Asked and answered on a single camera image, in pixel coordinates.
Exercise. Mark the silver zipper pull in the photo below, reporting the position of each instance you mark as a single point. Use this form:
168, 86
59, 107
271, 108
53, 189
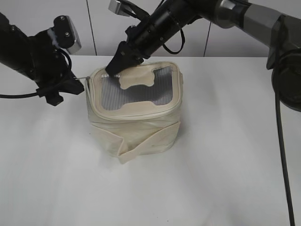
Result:
82, 78

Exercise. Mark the cream bag with mesh window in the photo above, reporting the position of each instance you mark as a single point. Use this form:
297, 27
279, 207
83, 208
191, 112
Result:
137, 111

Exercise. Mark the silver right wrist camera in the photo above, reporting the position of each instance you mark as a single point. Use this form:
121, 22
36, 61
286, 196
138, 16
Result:
122, 8

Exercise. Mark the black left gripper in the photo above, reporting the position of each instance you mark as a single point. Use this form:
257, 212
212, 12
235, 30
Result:
52, 68

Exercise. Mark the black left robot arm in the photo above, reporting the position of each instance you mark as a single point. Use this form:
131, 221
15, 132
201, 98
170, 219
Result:
15, 53

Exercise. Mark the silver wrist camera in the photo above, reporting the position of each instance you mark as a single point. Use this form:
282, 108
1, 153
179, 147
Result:
66, 34
122, 8

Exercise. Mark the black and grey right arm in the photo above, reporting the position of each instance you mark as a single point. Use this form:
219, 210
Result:
281, 33

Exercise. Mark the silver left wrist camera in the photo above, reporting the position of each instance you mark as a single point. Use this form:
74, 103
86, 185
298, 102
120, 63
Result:
66, 34

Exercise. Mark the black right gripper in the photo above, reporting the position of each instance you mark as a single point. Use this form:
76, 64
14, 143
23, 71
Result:
151, 33

